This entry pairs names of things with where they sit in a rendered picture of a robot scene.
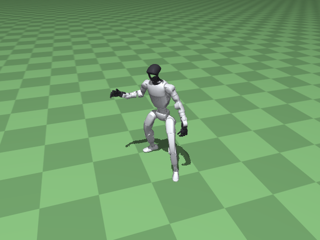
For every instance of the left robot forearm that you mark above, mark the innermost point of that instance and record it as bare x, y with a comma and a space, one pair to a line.
182, 115

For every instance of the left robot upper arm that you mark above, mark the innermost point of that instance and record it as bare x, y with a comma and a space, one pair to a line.
170, 89

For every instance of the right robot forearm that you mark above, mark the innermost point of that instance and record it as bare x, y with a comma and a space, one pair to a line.
130, 95

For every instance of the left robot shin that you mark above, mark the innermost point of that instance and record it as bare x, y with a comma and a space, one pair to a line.
174, 160

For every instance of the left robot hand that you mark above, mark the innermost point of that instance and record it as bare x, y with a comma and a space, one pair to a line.
183, 131

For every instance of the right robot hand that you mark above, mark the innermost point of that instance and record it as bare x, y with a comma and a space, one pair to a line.
116, 93

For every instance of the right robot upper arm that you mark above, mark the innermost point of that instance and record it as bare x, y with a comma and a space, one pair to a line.
143, 88

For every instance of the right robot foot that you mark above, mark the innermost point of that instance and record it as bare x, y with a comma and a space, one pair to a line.
150, 148

